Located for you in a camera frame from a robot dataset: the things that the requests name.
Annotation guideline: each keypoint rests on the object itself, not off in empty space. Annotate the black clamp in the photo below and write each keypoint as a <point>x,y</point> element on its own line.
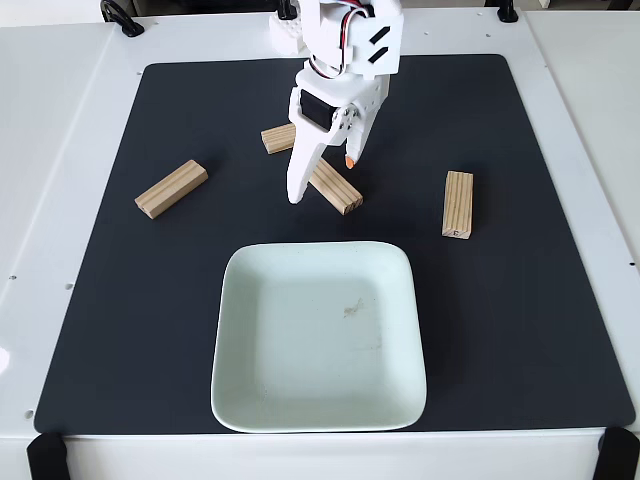
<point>507,11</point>
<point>286,7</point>
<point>120,17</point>

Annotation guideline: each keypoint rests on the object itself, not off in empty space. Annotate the black table mat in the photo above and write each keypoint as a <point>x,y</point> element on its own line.
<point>150,300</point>

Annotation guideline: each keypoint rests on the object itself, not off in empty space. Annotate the pale green square plate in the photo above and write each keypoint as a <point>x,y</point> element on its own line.
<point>320,350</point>

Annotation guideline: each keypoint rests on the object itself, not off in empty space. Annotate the grooved wooden block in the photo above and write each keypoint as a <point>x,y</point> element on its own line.
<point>277,139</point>
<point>339,189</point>
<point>458,204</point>
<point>171,189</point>

